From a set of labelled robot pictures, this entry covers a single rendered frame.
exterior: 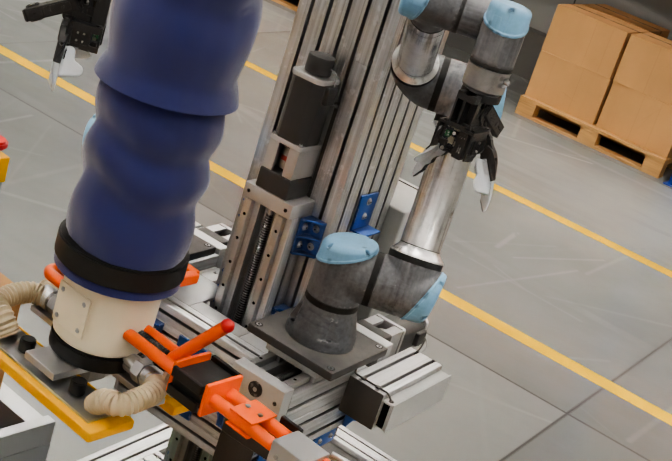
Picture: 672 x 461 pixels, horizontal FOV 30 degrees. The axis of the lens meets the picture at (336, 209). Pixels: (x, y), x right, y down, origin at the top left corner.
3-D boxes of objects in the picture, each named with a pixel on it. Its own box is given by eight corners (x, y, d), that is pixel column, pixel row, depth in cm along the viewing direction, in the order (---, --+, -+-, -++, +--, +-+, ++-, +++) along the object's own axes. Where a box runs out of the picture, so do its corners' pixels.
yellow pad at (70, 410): (-35, 339, 220) (-30, 315, 218) (12, 329, 228) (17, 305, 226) (87, 444, 202) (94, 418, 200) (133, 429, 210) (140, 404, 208)
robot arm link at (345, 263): (310, 275, 268) (329, 218, 264) (370, 295, 268) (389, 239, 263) (301, 296, 257) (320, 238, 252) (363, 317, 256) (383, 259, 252)
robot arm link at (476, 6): (470, -14, 224) (468, -4, 213) (530, 6, 223) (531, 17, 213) (456, 28, 226) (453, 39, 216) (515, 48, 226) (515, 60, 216)
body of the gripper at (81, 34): (95, 57, 246) (110, -1, 242) (52, 45, 245) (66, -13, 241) (100, 47, 253) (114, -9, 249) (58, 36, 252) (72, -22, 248)
